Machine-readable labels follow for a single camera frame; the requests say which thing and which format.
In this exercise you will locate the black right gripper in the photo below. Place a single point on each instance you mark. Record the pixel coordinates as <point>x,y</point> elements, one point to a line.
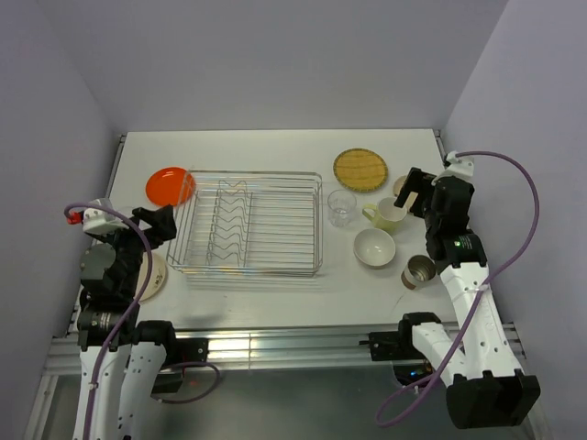
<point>418,181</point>

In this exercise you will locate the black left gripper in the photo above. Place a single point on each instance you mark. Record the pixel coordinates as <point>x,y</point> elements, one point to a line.
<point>160,223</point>

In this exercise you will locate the pale green mug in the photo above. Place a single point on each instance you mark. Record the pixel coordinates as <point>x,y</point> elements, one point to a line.
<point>384,215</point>

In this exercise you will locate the beige ceramic bowl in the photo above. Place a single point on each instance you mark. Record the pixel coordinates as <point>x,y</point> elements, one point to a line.
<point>374,248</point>

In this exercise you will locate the clear drinking glass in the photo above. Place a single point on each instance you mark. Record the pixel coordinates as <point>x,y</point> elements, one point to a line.
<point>341,206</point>

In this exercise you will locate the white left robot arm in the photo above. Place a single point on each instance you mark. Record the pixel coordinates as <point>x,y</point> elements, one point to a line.
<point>120,355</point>

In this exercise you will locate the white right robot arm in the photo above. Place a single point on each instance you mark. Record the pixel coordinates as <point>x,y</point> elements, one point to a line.
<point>486,385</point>

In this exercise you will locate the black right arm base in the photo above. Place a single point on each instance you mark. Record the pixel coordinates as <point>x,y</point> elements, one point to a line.
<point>386,346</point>

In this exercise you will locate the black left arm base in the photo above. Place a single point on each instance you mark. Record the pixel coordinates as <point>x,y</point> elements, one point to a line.
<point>185,350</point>

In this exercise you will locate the beige floral plate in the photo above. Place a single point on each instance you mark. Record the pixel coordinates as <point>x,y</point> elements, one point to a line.
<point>398,185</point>

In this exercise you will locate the orange plastic plate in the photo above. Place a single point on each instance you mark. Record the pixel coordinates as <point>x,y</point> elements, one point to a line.
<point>170,186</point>

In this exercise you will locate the cream plate with writing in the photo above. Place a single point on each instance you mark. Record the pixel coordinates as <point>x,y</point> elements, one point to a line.
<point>157,278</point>

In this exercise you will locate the yellow woven-pattern plate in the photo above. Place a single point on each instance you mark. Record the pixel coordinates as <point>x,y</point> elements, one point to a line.
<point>360,170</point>

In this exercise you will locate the metal tin cup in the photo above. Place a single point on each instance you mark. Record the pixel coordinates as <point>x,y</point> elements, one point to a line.
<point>418,272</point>

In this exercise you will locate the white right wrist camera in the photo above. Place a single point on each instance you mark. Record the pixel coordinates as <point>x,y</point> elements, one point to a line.
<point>461,168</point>

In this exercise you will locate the wire dish rack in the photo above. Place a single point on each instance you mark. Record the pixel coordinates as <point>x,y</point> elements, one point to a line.
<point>249,222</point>

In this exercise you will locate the aluminium front rail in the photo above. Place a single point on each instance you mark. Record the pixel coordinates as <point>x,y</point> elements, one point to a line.
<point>289,348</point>

